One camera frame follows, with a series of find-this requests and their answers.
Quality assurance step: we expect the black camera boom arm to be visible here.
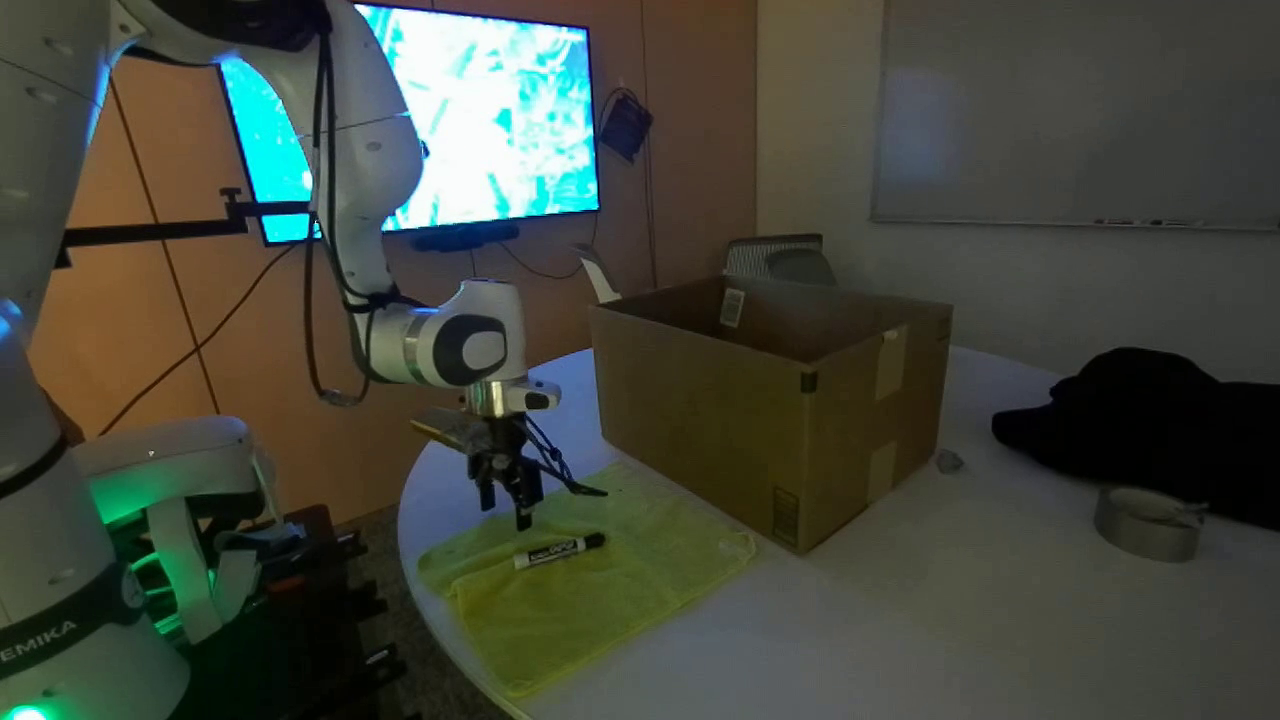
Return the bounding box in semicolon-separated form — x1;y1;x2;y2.
57;185;323;255

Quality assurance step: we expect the black robot stand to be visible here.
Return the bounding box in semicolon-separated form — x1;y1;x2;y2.
171;499;411;720

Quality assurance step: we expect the black marker with white label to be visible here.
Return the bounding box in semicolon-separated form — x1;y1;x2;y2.
507;527;613;577

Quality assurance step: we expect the wall-mounted TV screen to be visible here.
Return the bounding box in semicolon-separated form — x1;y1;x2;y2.
217;0;608;254

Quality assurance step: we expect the yellow-green towel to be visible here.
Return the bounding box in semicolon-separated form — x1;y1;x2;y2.
415;466;759;698

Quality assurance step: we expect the black wall-mounted device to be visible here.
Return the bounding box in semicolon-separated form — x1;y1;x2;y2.
598;88;655;165

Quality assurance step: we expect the thin black wall cable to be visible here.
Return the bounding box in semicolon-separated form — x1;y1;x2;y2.
113;250;291;427

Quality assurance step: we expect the open cardboard box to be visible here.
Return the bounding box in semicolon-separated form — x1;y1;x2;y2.
586;272;955;556

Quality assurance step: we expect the grey tape roll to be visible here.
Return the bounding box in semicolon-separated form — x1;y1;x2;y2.
1092;484;1212;565

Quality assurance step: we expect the black cloth bundle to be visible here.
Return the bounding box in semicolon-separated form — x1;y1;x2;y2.
986;343;1280;533

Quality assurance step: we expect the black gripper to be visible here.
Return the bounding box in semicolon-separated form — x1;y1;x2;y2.
462;412;552;533

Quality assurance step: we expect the wall whiteboard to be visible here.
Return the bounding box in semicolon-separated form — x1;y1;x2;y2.
872;0;1280;235

